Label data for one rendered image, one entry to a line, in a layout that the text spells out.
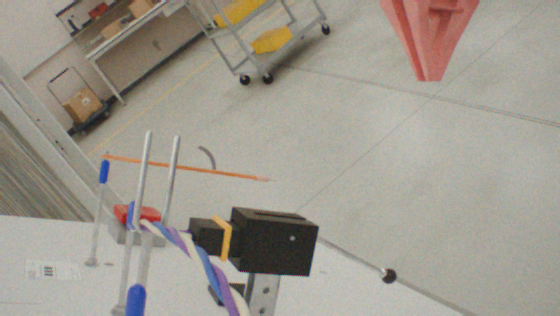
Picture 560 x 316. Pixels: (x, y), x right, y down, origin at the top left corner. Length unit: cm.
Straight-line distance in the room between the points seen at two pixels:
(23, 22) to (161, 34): 212
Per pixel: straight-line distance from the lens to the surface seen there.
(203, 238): 37
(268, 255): 38
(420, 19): 43
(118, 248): 58
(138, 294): 21
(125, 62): 862
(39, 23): 858
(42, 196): 113
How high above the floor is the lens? 130
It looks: 24 degrees down
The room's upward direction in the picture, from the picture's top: 34 degrees counter-clockwise
